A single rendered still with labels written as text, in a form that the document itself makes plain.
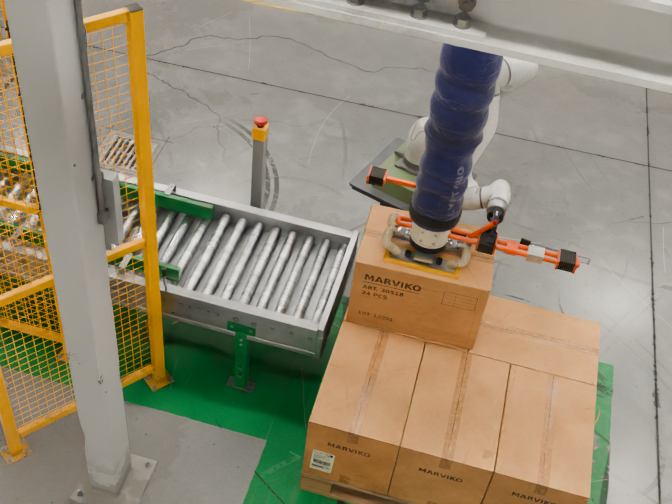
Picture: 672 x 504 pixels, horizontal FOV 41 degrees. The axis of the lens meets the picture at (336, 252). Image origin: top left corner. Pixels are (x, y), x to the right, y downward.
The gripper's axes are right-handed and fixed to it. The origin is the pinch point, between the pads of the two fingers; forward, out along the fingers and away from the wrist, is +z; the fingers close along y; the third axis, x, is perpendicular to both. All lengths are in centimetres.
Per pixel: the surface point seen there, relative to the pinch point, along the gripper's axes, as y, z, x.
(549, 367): 53, 15, -41
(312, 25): 103, -318, 161
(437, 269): 11.0, 13.3, 19.3
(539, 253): -1.5, 1.4, -21.5
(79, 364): 14, 109, 141
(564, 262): -2.1, 3.8, -32.3
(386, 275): 17.3, 18.3, 40.3
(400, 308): 36, 18, 31
